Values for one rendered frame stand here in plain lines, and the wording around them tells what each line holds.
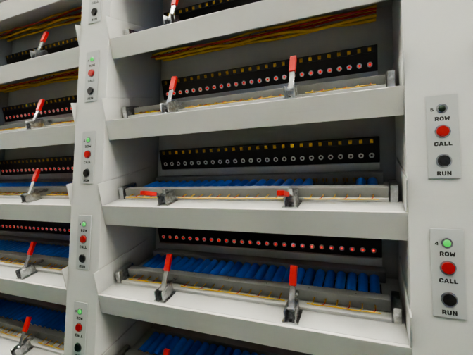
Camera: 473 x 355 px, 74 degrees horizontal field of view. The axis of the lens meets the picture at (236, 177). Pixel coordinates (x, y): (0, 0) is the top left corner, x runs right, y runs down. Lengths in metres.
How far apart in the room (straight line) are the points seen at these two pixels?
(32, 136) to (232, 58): 0.56
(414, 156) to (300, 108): 0.20
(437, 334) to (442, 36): 0.43
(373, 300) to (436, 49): 0.41
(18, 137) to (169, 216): 0.53
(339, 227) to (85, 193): 0.56
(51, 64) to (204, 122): 0.50
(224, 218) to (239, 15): 0.39
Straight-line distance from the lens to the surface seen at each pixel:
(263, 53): 0.86
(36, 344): 1.06
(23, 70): 1.08
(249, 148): 0.75
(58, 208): 0.87
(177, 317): 0.68
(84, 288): 0.82
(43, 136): 0.95
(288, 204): 0.57
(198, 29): 0.72
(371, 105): 0.56
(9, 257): 1.16
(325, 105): 0.56
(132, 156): 0.84
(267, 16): 0.66
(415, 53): 0.58
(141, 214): 0.70
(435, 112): 0.55
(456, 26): 0.60
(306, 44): 0.83
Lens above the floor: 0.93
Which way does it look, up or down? 4 degrees up
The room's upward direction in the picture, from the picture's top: 1 degrees clockwise
